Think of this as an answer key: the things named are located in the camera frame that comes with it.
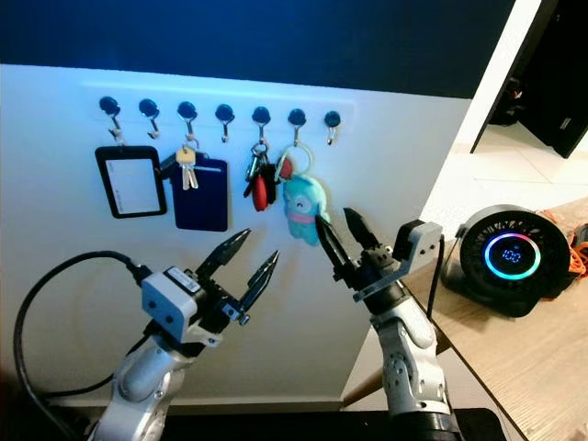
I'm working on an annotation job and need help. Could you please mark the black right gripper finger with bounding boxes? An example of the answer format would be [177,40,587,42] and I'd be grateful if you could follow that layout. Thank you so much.
[314,214,356,277]
[343,208,384,257]

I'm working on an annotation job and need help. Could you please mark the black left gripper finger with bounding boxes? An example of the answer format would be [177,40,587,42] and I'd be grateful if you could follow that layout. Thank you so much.
[240,250,281,319]
[199,230,252,277]

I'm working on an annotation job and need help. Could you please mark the blue plush keychain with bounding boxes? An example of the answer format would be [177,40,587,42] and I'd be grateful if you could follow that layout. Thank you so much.
[277,145,331,248]

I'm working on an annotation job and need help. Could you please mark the gold and silver keys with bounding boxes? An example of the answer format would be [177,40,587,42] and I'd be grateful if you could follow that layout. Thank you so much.
[175,145,200,192]

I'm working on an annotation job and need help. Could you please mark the navy blue card holder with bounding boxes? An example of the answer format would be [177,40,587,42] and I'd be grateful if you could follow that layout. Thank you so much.
[172,153,230,232]

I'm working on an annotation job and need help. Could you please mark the red fob key bunch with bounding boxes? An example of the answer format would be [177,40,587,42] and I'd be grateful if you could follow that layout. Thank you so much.
[243,141,279,212]

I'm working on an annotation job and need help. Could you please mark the dark knob metal hook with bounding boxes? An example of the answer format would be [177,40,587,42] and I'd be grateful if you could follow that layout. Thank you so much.
[176,100,198,146]
[214,103,236,144]
[99,96,123,146]
[251,105,273,146]
[139,98,161,141]
[323,108,344,146]
[287,107,309,146]

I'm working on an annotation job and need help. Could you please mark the black round air purifier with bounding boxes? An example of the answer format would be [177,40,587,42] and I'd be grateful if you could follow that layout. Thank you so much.
[440,203,573,300]

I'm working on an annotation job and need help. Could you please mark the black framed card holder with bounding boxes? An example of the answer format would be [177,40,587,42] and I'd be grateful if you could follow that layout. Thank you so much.
[94,144,158,220]

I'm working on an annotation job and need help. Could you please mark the white key hook rack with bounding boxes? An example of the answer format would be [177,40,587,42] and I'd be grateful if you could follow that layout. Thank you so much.
[86,82,356,130]

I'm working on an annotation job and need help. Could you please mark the orange black flat tool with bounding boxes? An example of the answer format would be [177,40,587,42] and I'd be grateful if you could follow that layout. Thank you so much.
[546,209,588,277]

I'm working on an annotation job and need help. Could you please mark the black cabinet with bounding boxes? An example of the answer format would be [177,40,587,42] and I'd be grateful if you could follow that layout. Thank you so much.
[471,0,588,160]

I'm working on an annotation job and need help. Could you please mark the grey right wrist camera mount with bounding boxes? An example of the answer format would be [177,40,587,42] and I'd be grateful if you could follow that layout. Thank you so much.
[353,220,445,303]

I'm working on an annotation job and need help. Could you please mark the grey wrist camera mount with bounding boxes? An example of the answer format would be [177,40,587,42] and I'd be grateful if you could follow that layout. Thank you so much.
[353,220,445,303]
[141,266,214,347]

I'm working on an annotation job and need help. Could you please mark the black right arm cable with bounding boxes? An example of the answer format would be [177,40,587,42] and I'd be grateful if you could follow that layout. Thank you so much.
[426,233,447,319]

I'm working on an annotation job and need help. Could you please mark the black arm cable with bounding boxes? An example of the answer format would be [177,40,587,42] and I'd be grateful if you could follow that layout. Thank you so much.
[13,249,153,441]
[426,233,447,319]

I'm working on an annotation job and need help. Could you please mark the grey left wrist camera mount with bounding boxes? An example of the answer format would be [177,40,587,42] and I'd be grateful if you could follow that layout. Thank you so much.
[141,266,214,347]

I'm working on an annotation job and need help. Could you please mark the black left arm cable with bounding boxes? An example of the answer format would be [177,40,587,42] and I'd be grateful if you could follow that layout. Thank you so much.
[13,249,153,441]

